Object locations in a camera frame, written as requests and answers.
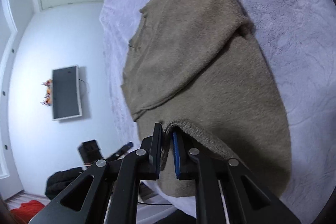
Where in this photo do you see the olive brown fuzzy sweater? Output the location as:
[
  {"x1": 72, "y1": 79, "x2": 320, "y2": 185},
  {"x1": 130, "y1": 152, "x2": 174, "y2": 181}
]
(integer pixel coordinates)
[{"x1": 122, "y1": 0, "x2": 291, "y2": 197}]

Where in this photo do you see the red cloth on floor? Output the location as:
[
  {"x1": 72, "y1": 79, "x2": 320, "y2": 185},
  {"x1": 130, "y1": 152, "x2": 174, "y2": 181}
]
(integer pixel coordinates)
[{"x1": 10, "y1": 200, "x2": 45, "y2": 224}]

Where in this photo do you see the black gripper device on floor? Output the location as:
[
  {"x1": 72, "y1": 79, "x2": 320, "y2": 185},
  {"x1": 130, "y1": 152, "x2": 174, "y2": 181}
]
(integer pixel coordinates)
[{"x1": 77, "y1": 139, "x2": 133, "y2": 168}]

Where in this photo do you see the lavender plush bed blanket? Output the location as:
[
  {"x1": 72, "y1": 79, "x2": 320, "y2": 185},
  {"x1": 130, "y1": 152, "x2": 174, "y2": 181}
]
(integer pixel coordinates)
[{"x1": 100, "y1": 0, "x2": 335, "y2": 223}]

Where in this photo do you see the wall mounted grey television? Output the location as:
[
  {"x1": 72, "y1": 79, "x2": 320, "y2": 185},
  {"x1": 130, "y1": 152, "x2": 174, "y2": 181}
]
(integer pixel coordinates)
[{"x1": 51, "y1": 66, "x2": 83, "y2": 121}]

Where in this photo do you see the orange flower wall decoration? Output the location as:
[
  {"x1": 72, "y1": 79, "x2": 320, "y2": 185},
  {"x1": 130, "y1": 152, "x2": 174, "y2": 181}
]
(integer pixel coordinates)
[{"x1": 41, "y1": 79, "x2": 52, "y2": 106}]

